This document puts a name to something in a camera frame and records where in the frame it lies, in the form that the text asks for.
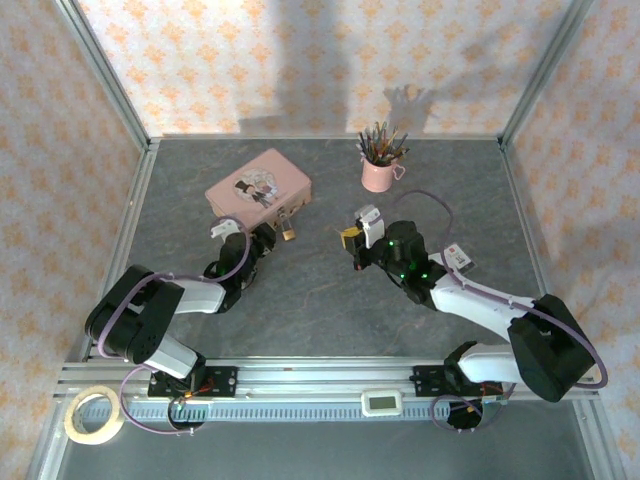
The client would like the pink tin box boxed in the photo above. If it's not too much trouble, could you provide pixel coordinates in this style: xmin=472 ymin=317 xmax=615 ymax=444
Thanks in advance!
xmin=204 ymin=148 xmax=314 ymax=236

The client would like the white red label tag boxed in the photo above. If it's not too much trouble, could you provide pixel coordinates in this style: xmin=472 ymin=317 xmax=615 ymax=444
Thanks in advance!
xmin=444 ymin=243 xmax=474 ymax=274

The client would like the pink pencil cup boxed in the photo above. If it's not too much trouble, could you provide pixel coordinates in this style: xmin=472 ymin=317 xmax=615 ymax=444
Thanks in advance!
xmin=361 ymin=149 xmax=405 ymax=194

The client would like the white digital display unit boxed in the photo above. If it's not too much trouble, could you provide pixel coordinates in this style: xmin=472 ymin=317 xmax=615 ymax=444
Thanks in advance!
xmin=360 ymin=389 xmax=404 ymax=418

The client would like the orange patterned white cloth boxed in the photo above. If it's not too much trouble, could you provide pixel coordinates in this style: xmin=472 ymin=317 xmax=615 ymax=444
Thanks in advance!
xmin=0 ymin=0 xmax=139 ymax=480
xmin=514 ymin=0 xmax=640 ymax=480
xmin=74 ymin=0 xmax=576 ymax=137

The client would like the beige masking tape roll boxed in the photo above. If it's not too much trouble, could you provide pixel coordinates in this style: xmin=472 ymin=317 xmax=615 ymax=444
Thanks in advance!
xmin=64 ymin=385 xmax=126 ymax=446

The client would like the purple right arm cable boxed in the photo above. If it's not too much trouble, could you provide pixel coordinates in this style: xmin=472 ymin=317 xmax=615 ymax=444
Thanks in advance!
xmin=392 ymin=189 xmax=610 ymax=435

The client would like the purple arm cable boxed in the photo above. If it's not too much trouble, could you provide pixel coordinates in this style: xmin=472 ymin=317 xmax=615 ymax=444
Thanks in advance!
xmin=97 ymin=215 xmax=251 ymax=436
xmin=392 ymin=189 xmax=610 ymax=435

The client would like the aluminium table side rail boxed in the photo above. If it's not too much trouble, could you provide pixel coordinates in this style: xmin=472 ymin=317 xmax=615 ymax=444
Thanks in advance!
xmin=499 ymin=139 xmax=570 ymax=361
xmin=79 ymin=139 xmax=161 ymax=362

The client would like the aluminium mounting rail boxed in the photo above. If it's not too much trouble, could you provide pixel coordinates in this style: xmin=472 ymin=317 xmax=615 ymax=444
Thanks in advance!
xmin=54 ymin=356 xmax=600 ymax=402

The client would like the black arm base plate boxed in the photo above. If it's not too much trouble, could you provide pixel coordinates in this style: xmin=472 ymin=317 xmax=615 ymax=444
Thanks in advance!
xmin=412 ymin=364 xmax=502 ymax=400
xmin=148 ymin=365 xmax=239 ymax=400

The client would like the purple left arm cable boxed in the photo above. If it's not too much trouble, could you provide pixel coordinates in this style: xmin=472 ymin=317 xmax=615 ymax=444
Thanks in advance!
xmin=97 ymin=215 xmax=251 ymax=436

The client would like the grey slotted cable duct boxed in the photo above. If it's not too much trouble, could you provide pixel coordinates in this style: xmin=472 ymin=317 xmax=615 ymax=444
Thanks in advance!
xmin=79 ymin=399 xmax=494 ymax=424

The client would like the aluminium frame post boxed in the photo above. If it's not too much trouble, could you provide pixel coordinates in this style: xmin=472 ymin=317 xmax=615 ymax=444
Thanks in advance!
xmin=498 ymin=0 xmax=597 ymax=147
xmin=53 ymin=0 xmax=152 ymax=149

